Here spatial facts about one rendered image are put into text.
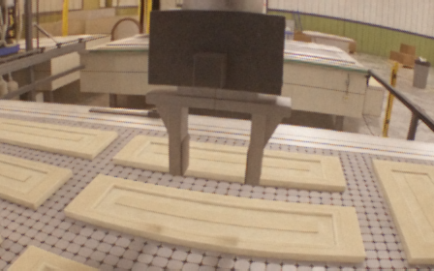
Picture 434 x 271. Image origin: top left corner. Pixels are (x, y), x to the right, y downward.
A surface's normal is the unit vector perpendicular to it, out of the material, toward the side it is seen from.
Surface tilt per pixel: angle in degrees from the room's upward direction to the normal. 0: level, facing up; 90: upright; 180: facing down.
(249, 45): 90
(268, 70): 90
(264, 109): 90
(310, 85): 90
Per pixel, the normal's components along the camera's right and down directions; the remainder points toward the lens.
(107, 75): -0.20, 0.35
